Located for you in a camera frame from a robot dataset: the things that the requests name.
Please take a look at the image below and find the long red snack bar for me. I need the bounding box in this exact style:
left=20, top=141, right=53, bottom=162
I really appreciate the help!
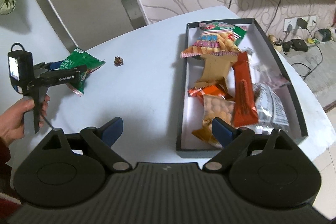
left=233, top=52, right=259, bottom=127

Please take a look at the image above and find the large green snack bag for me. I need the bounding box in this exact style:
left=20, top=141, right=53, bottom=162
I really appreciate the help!
left=59, top=48, right=105, bottom=96

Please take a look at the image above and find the tan cracker snack packet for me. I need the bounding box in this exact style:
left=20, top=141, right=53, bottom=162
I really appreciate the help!
left=191, top=94, right=236, bottom=148

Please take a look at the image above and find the orange snack packet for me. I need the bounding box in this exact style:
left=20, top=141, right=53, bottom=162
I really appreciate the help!
left=188, top=84, right=233, bottom=102

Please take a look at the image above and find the clear small candy bag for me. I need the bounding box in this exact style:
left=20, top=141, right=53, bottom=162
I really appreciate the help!
left=246, top=48, right=291, bottom=90

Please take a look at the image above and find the brown paper snack packet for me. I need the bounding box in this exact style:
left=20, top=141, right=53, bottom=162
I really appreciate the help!
left=194, top=54, right=238, bottom=89

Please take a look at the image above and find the red sleeve forearm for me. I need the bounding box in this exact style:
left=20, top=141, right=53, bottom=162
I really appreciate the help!
left=0, top=140, right=21, bottom=219

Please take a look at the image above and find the person's left hand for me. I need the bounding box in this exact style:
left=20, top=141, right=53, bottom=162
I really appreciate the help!
left=0, top=99, right=35, bottom=147

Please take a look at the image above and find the silver printed snack packet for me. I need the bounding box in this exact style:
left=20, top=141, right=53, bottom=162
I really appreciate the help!
left=253, top=83, right=289, bottom=129

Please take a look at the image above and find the small brown wrapped candy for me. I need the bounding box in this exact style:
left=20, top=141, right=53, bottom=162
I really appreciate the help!
left=114, top=56, right=123, bottom=67

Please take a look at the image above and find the green chips bag in tray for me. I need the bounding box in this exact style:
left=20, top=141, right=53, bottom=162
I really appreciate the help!
left=180, top=22, right=247, bottom=58

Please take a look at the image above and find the black set-top box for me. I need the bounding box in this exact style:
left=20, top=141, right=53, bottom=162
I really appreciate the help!
left=290, top=39, right=308, bottom=52

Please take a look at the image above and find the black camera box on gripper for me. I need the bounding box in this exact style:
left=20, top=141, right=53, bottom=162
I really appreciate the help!
left=7, top=43, right=35, bottom=95

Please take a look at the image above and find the black power cable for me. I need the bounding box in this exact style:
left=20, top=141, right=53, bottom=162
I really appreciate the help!
left=290, top=27, right=324, bottom=80

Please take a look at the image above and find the white wall power socket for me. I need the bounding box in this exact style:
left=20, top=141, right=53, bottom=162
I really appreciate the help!
left=283, top=14, right=318, bottom=33

